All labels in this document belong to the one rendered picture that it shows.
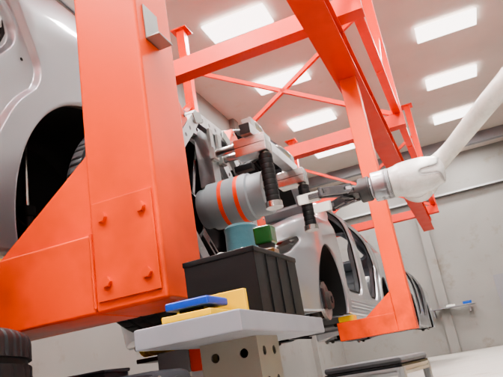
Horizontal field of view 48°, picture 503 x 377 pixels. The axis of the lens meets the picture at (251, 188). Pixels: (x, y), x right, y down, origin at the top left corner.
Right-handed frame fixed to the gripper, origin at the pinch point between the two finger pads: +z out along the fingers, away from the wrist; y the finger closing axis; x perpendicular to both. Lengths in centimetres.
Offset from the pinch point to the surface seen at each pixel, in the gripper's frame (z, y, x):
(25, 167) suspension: 91, -20, 33
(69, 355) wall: 403, 384, 8
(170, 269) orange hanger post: 11, -71, -26
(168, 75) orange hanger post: 11, -61, 21
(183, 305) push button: -2, -93, -36
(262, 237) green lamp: -2, -54, -20
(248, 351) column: -5, -80, -43
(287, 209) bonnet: 98, 322, 92
